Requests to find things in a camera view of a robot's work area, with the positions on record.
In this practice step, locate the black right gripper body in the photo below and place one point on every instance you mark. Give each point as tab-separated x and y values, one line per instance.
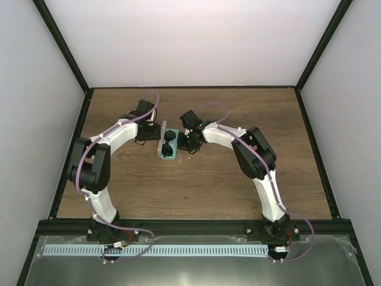
189	143

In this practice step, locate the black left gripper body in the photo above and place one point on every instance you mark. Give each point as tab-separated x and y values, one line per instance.
150	134

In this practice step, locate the grey glasses case green lining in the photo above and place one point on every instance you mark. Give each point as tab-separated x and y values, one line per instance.
164	128

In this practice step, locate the black sunglasses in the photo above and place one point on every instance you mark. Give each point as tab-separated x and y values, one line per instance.
167	149

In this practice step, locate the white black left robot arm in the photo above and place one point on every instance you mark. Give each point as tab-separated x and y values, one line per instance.
89	167

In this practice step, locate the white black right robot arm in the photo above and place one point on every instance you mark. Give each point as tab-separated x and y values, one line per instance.
255	157

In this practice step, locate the shiny metal front sheet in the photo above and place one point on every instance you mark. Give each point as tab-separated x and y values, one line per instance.
322	260

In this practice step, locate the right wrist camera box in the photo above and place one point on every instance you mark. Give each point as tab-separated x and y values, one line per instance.
190	120

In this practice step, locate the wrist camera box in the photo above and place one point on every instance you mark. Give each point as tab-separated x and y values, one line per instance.
146	107
190	120

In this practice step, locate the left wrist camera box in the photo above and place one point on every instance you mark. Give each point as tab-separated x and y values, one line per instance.
146	107

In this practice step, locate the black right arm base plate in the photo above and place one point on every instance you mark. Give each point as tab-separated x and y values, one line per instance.
267	232

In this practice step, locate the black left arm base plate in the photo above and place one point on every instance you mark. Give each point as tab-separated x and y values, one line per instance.
102	233

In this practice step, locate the light blue slotted cable duct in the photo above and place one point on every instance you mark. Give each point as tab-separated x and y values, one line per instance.
158	250

